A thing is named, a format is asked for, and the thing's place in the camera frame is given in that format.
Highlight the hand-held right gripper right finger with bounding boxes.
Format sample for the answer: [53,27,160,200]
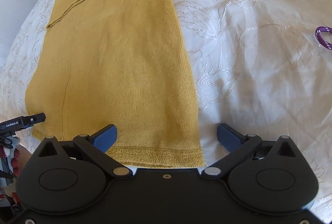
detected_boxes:
[201,123,297,178]

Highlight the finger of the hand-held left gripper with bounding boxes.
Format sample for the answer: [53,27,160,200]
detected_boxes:
[22,113,46,127]

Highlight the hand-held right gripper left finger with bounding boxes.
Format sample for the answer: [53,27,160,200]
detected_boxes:
[38,124,132,178]

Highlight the yellow knit sweater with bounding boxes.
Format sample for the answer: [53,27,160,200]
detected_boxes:
[25,0,205,169]

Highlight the white embroidered bedspread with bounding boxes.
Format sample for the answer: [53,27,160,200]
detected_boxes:
[0,0,332,214]

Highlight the black cable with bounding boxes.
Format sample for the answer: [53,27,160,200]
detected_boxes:
[0,135,13,150]

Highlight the purple braided lanyard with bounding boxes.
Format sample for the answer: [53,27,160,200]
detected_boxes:
[315,26,332,51]

